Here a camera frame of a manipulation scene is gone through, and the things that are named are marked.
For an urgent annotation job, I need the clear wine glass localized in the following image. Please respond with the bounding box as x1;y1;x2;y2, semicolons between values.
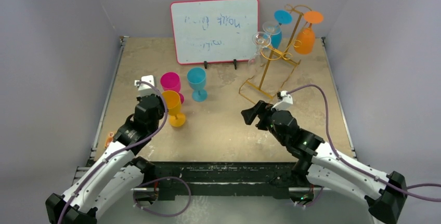
248;32;271;67
262;21;282;49

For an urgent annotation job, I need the rear blue wine glass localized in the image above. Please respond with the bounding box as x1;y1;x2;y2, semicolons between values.
274;10;292;27

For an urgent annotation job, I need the orange small circuit board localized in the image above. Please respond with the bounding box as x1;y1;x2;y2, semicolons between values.
105;132;115;148

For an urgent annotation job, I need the yellow wine glass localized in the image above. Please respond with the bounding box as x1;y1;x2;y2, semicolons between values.
162;90;186;128

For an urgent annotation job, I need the red framed whiteboard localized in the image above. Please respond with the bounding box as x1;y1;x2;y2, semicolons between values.
170;0;260;65

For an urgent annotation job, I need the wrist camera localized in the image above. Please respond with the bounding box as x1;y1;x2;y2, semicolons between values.
134;75;157;97
272;90;293;111

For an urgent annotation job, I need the front clear wine glass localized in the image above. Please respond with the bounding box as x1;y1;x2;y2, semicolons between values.
248;32;271;67

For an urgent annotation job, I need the rear clear wine glass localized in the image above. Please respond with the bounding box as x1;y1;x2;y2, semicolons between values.
262;21;282;49

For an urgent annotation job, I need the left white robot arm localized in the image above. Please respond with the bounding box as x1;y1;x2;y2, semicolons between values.
45;94;167;223

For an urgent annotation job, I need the pink wine glass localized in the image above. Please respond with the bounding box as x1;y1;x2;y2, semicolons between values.
160;72;185;103

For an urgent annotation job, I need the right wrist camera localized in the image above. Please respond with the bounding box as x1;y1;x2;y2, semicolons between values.
272;90;293;111

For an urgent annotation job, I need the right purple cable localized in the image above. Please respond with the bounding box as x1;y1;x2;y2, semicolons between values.
286;84;441;209

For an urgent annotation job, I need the orange wine glass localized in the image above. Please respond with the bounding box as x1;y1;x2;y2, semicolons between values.
293;11;323;55

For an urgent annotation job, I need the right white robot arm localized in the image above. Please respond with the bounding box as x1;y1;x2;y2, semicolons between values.
241;100;407;223

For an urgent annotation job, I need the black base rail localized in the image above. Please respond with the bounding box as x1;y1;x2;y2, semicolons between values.
133;162;314;203

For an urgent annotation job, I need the gold wire wine glass rack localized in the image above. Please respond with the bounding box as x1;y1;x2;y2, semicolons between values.
238;4;315;102

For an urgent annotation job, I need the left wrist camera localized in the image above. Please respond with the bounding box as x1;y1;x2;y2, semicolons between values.
134;75;157;97

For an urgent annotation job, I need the light blue wine glass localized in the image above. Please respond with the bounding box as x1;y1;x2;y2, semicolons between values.
187;67;207;102

